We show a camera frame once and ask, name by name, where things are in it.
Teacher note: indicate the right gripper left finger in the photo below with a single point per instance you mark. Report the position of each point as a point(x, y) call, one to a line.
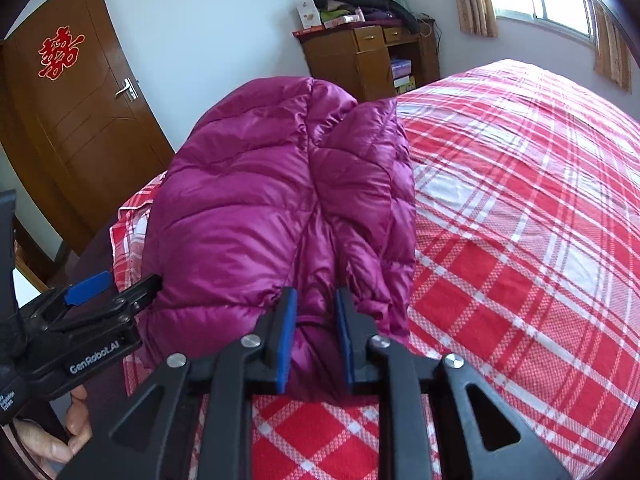
point(152, 435)

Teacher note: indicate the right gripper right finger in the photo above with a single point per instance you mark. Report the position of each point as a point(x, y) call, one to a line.
point(438, 409)

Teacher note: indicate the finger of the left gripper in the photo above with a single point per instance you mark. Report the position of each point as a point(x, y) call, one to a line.
point(53, 304)
point(129, 303)

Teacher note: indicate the magenta puffer jacket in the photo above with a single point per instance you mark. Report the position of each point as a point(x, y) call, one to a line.
point(286, 182)

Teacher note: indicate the person's left hand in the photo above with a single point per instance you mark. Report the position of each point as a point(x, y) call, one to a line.
point(44, 445)

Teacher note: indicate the brown wooden door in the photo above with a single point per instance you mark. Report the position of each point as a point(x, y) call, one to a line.
point(79, 152)

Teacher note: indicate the red plaid bed sheet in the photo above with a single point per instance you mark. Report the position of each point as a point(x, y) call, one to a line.
point(526, 264)

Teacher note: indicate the red double happiness decal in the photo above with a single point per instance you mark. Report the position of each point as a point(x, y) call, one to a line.
point(59, 52)

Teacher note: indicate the white box on desk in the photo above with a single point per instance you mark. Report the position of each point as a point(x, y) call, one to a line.
point(309, 15)

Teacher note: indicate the wooden desk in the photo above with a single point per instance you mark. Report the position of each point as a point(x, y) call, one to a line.
point(359, 57)

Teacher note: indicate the stacked boxes in desk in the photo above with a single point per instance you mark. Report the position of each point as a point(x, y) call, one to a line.
point(403, 79)

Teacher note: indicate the black jacket on desk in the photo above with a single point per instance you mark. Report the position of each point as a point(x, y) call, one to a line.
point(384, 5)

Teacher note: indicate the right beige curtain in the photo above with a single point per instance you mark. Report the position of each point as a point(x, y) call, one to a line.
point(612, 55)

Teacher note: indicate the silver door handle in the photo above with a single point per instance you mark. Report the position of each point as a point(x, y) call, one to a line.
point(128, 89)

